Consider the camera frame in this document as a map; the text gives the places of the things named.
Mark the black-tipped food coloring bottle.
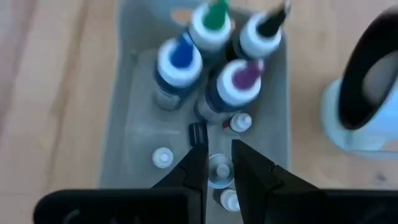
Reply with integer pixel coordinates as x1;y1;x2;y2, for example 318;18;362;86
229;0;292;62

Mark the grey plastic bin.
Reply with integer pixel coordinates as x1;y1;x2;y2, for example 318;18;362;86
98;0;292;224

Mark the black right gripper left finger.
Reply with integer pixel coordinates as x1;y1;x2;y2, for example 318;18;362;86
151;142;209;200

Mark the pale glossy tumbler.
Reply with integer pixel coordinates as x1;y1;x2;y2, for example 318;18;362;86
320;6;398;159

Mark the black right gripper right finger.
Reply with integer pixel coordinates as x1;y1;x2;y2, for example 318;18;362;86
231;139;318;224

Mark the small dark dropper bottle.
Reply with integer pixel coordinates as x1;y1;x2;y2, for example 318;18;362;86
213;188;242;213

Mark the green-tipped food coloring bottle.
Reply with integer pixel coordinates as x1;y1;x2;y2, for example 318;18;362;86
188;0;233;54

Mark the small red dropper bottle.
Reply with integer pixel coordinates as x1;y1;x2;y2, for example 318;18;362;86
222;112;253;134

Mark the purple-tipped food coloring bottle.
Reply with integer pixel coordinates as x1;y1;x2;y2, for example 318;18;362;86
194;58;265;124

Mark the blue-tipped food coloring bottle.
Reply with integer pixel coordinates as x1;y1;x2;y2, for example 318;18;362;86
152;32;205;111

